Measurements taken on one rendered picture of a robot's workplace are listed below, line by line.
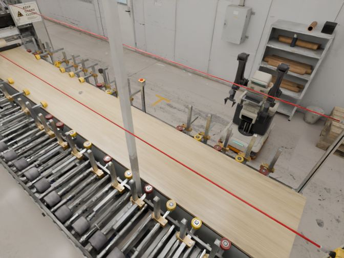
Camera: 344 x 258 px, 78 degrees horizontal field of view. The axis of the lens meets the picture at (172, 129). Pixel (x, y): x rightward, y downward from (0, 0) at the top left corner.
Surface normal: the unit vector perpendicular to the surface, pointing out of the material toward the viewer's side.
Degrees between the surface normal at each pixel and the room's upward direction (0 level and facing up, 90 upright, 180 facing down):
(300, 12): 90
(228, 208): 0
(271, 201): 0
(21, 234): 0
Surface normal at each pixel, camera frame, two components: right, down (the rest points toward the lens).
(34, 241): 0.03, -0.74
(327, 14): -0.60, 0.53
